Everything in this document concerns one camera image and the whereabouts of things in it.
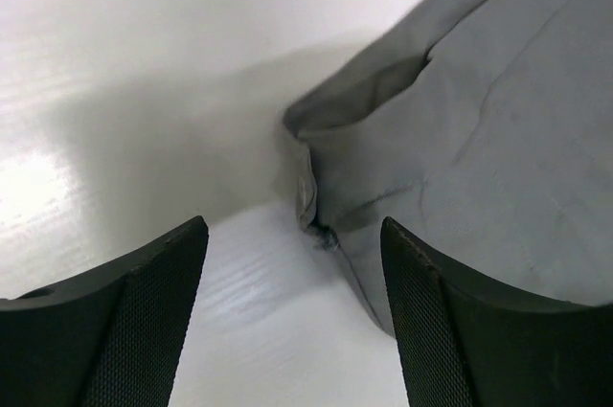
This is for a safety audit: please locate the grey pleated skirt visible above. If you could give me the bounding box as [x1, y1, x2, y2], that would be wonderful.
[283, 0, 612, 332]

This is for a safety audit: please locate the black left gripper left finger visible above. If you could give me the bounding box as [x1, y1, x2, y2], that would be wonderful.
[1, 216, 209, 406]

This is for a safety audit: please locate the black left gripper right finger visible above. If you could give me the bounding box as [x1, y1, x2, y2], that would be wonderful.
[380, 218, 612, 406]

